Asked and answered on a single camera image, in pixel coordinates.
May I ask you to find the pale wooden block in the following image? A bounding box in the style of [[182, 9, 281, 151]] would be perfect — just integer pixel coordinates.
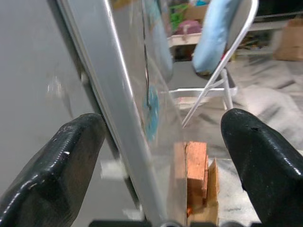
[[189, 157, 220, 225]]

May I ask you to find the white storage rack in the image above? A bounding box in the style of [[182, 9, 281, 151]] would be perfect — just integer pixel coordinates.
[[167, 32, 202, 60]]

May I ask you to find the pink bag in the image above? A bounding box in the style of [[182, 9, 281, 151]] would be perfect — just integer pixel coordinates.
[[177, 19, 202, 35]]

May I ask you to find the brown paper bag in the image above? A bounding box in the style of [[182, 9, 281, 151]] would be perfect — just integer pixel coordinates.
[[273, 18, 303, 62]]

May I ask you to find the silver white fridge door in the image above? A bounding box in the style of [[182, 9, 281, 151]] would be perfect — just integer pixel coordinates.
[[46, 0, 189, 227]]

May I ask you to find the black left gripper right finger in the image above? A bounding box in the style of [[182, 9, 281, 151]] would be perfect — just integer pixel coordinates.
[[220, 108, 303, 227]]

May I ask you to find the light blue cushion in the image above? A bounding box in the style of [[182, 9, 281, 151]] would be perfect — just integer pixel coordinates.
[[192, 0, 237, 75]]

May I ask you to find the white folding chair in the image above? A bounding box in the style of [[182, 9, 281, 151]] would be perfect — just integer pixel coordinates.
[[170, 0, 260, 128]]

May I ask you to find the reddish wooden block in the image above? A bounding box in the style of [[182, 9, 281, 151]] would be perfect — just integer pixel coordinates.
[[186, 141, 209, 218]]

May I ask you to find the grey fridge body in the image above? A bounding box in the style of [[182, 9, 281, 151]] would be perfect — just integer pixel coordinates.
[[0, 0, 145, 227]]

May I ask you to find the white low TV bench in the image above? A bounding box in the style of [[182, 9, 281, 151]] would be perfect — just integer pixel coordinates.
[[233, 10, 303, 57]]

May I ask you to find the brown cardboard box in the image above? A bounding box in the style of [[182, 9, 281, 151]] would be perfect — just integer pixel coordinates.
[[186, 4, 209, 22]]

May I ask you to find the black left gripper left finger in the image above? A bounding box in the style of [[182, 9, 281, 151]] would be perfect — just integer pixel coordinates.
[[0, 113, 106, 227]]

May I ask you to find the green plastic item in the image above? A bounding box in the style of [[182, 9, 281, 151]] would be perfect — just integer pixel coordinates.
[[169, 4, 190, 28]]

